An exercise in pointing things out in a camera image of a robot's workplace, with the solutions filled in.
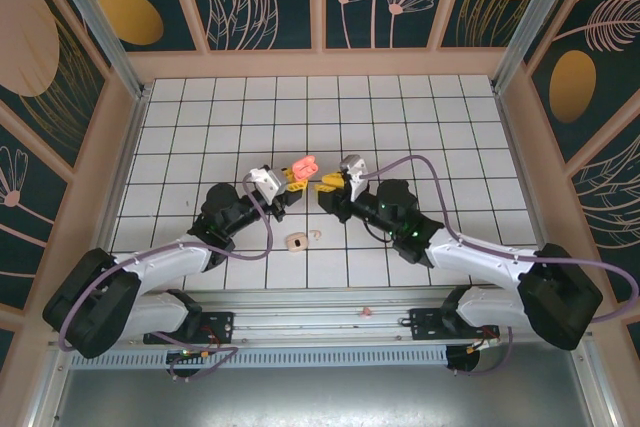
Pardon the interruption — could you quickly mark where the aluminium table side rail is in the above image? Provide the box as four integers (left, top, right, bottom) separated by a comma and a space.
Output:
492, 88, 569, 298
89, 86, 151, 284

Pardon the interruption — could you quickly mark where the grey metal sheet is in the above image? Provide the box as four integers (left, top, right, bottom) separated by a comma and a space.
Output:
52, 364, 601, 427

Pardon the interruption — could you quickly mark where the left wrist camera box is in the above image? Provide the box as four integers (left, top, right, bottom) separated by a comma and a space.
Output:
244, 164, 292, 207

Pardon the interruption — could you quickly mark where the wall panel with orange oval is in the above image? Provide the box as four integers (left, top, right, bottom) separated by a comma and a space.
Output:
522, 0, 640, 163

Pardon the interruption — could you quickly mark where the wall panel with fern outlines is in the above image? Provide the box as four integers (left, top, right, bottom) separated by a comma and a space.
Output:
567, 131, 640, 306

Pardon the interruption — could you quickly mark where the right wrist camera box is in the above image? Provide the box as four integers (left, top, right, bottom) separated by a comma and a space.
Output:
338, 154, 370, 202

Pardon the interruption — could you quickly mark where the closed beige earbud case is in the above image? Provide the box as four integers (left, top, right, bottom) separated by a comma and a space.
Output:
283, 231, 309, 254

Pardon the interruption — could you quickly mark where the perforated metal cable duct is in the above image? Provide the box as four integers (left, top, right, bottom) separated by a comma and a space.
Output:
69, 346, 449, 370

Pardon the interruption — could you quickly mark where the aluminium frame post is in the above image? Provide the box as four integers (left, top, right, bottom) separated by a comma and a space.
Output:
29, 351, 71, 427
39, 0, 154, 101
572, 334, 619, 427
489, 0, 596, 94

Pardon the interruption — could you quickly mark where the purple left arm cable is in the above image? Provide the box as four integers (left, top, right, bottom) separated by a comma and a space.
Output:
58, 174, 275, 351

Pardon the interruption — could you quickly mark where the earbud charging case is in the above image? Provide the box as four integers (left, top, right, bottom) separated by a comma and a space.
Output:
291, 155, 320, 181

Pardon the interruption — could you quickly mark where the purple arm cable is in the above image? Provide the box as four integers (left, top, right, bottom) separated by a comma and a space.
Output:
58, 174, 275, 351
364, 155, 626, 323

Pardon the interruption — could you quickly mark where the wall panel with single flower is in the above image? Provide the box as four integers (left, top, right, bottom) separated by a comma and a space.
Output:
0, 96, 74, 316

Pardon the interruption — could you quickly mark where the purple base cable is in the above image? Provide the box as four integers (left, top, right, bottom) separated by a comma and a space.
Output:
149, 331, 239, 384
447, 324, 516, 378

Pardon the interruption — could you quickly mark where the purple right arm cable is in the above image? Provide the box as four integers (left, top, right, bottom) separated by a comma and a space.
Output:
364, 155, 626, 323

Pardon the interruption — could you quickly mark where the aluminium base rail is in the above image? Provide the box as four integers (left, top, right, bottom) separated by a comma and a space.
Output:
87, 286, 594, 349

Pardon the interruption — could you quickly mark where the wall panel with large disc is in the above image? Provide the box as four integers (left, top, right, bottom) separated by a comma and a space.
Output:
0, 0, 114, 176

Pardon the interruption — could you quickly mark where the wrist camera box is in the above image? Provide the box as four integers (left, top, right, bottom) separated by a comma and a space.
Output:
244, 164, 292, 207
338, 154, 370, 202

